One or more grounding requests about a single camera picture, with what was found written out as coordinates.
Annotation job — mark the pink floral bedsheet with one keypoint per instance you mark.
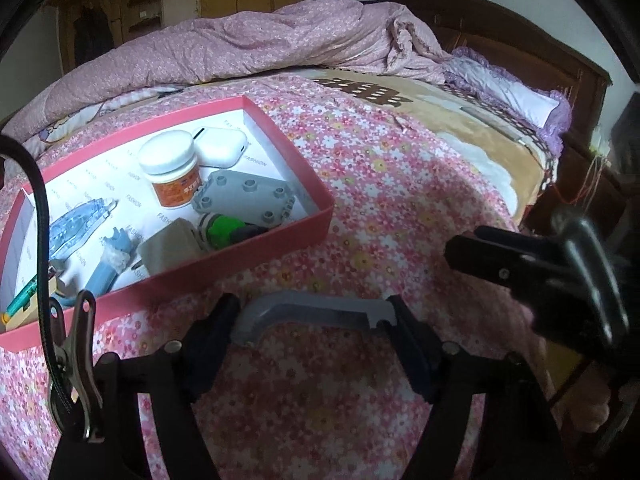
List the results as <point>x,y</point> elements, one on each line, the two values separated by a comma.
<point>400,185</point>

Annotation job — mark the blue correction tape dispenser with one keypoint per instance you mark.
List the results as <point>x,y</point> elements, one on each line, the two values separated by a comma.
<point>75,227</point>

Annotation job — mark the metal spring clip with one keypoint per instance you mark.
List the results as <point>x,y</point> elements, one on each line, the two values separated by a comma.
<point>590,260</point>
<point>75,350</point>

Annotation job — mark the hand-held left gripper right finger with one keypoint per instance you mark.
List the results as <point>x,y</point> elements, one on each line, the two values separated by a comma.
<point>405,340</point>

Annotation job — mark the white earbuds case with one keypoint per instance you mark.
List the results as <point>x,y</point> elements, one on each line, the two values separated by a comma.
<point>220,147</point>

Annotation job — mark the beige printed blanket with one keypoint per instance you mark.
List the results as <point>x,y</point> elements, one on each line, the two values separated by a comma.
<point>450,110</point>

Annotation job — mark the white jar with orange label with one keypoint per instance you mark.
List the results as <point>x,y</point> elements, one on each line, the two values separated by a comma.
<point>167,152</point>

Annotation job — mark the red cardboard box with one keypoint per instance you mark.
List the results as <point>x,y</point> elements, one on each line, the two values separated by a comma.
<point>240,270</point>

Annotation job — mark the white pillow with purple frill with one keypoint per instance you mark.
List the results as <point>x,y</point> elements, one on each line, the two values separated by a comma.
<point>510,95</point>

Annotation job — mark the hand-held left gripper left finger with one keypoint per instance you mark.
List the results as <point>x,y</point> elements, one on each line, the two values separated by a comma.
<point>215,340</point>

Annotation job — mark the dark hanging jacket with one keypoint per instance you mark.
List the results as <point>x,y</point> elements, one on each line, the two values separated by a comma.
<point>92,35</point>

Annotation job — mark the wooden strip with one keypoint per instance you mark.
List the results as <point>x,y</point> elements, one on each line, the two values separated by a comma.
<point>20,321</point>

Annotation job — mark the green pen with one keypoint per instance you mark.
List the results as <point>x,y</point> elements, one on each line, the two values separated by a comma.
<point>22,297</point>

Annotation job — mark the pink quilt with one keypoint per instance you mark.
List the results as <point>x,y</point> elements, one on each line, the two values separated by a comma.
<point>225,45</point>

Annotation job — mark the beige power adapter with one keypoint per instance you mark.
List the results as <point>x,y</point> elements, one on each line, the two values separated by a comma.
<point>167,250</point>

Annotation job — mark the person's right hand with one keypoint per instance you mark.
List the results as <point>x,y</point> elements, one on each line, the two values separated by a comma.
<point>590,410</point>

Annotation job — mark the wooden corner shelf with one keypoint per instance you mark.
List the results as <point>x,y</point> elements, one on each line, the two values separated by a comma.
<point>142,7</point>

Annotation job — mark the dark wooden headboard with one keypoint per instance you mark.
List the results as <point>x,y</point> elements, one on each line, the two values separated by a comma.
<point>525,45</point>

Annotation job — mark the grey studded plate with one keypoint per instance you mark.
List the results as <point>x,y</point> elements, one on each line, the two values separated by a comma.
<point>240,195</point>

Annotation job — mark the green and black small toy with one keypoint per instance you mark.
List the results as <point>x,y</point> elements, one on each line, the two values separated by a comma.
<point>222,230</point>

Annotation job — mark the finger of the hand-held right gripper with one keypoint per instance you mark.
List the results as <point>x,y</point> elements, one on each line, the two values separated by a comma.
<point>520,244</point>
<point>495,270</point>

